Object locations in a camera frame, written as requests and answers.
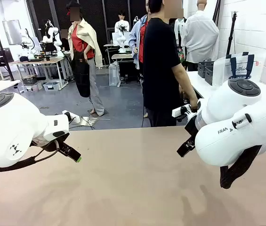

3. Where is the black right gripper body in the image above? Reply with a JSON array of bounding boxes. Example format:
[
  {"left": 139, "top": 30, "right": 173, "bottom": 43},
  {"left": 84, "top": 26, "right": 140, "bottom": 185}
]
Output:
[{"left": 184, "top": 114, "right": 198, "bottom": 142}]

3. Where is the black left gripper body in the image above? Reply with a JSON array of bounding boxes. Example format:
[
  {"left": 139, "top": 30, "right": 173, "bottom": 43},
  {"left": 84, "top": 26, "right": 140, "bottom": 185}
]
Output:
[{"left": 32, "top": 133, "right": 71, "bottom": 153}]

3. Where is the person's right forearm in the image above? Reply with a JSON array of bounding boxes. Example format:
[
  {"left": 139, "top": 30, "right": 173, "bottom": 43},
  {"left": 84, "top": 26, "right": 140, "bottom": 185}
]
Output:
[{"left": 173, "top": 64, "right": 198, "bottom": 106}]

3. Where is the green patterned bag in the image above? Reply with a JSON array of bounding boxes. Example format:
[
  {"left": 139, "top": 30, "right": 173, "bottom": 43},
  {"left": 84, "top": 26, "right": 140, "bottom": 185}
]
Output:
[{"left": 176, "top": 46, "right": 186, "bottom": 63}]

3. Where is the clear plastic bag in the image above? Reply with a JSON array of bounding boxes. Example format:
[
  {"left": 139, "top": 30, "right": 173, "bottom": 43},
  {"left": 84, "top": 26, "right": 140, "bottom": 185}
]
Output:
[{"left": 108, "top": 61, "right": 121, "bottom": 88}]

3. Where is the person's right hand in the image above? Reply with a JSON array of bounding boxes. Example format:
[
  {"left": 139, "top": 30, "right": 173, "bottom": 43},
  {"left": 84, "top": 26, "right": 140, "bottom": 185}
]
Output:
[{"left": 189, "top": 98, "right": 199, "bottom": 113}]

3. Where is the white side table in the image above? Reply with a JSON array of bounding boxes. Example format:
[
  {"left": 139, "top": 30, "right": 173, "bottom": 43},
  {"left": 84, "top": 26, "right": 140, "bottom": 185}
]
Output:
[{"left": 186, "top": 70, "right": 266, "bottom": 99}]

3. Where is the small grey plastic basket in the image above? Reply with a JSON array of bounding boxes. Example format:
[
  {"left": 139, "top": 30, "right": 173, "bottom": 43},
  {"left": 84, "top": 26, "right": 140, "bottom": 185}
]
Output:
[{"left": 197, "top": 61, "right": 215, "bottom": 78}]

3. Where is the clear plastic storage bin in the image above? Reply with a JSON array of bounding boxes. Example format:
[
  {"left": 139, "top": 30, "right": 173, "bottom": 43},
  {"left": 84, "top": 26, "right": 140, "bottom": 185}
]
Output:
[{"left": 42, "top": 81, "right": 62, "bottom": 92}]

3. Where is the person in black T-shirt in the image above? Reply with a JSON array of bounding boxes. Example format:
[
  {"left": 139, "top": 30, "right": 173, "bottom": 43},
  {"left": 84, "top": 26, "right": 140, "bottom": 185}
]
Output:
[{"left": 142, "top": 0, "right": 188, "bottom": 128}]

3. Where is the black plastic crate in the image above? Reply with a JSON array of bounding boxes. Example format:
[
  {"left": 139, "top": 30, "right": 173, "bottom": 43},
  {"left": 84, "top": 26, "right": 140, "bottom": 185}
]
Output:
[{"left": 21, "top": 74, "right": 38, "bottom": 86}]

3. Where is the wood top work table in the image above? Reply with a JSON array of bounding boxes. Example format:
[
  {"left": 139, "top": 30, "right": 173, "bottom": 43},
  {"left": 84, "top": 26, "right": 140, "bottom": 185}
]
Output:
[{"left": 9, "top": 57, "right": 65, "bottom": 92}]

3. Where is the mannequin cream jacket black apron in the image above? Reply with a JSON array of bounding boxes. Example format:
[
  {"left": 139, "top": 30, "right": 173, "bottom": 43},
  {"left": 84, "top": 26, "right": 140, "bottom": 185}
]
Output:
[{"left": 66, "top": 0, "right": 105, "bottom": 117}]

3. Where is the grey background desk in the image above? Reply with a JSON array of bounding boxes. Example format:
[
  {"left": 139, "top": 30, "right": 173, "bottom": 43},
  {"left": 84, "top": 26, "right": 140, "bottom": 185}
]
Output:
[{"left": 111, "top": 53, "right": 135, "bottom": 83}]

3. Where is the mannequin blue shirt red top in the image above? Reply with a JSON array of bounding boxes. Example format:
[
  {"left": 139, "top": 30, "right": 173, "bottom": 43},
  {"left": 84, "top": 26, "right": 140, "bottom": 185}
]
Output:
[{"left": 129, "top": 14, "right": 149, "bottom": 71}]

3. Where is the black tripod stand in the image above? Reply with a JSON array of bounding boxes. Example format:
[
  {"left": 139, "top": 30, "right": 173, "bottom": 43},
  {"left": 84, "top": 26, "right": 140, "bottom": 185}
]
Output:
[
  {"left": 226, "top": 10, "right": 240, "bottom": 56},
  {"left": 0, "top": 29, "right": 15, "bottom": 81}
]

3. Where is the seated person in black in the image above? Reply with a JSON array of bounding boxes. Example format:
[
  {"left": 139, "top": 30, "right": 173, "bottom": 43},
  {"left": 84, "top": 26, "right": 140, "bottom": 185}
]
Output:
[{"left": 60, "top": 29, "right": 70, "bottom": 51}]

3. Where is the white reflector panel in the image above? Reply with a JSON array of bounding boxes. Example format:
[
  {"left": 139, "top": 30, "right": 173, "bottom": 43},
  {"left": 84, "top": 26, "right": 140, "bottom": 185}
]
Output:
[{"left": 2, "top": 20, "right": 23, "bottom": 46}]

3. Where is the person in white T-shirt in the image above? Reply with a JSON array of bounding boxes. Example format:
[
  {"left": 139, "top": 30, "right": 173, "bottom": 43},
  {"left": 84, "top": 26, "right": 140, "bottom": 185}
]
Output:
[{"left": 114, "top": 10, "right": 130, "bottom": 33}]

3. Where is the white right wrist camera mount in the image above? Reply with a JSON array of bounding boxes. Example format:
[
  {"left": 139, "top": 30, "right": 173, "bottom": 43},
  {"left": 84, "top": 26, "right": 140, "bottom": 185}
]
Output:
[{"left": 172, "top": 105, "right": 192, "bottom": 118}]

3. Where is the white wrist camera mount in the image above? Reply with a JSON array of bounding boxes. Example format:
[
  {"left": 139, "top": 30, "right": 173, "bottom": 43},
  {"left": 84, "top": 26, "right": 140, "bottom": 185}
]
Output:
[
  {"left": 172, "top": 105, "right": 192, "bottom": 118},
  {"left": 62, "top": 110, "right": 81, "bottom": 124}
]

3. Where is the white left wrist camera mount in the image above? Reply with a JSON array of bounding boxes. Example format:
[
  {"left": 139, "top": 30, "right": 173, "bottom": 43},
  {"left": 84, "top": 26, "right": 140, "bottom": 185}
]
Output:
[{"left": 62, "top": 110, "right": 81, "bottom": 124}]

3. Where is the metal mannequin base plate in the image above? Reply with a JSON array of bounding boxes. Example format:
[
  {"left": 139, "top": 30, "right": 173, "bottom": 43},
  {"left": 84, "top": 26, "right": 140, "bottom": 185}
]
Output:
[{"left": 81, "top": 115, "right": 112, "bottom": 128}]

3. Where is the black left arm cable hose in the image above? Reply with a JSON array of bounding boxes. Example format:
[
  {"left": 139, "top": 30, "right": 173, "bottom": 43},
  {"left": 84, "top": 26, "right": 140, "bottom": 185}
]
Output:
[{"left": 0, "top": 140, "right": 61, "bottom": 173}]

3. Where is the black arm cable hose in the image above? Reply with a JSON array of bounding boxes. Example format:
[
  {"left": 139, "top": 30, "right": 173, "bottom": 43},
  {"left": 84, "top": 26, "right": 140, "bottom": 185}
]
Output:
[
  {"left": 0, "top": 140, "right": 61, "bottom": 173},
  {"left": 219, "top": 145, "right": 263, "bottom": 189}
]

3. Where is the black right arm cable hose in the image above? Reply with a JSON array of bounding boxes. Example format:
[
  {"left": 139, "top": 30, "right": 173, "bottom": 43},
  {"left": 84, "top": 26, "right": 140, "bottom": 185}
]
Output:
[{"left": 219, "top": 145, "right": 263, "bottom": 189}]

